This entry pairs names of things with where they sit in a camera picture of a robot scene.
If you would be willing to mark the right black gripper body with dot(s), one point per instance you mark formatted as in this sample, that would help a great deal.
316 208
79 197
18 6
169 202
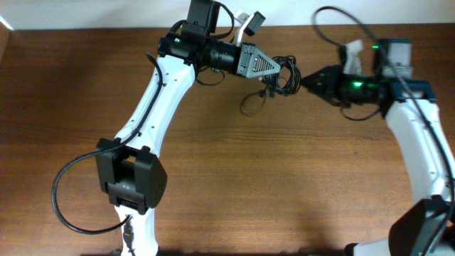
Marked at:
334 81

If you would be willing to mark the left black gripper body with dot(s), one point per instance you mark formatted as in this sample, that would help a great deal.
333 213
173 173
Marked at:
245 60

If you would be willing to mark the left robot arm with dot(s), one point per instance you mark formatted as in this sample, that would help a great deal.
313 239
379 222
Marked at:
129 169

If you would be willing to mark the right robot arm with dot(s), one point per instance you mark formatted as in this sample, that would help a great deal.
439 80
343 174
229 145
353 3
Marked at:
410 110

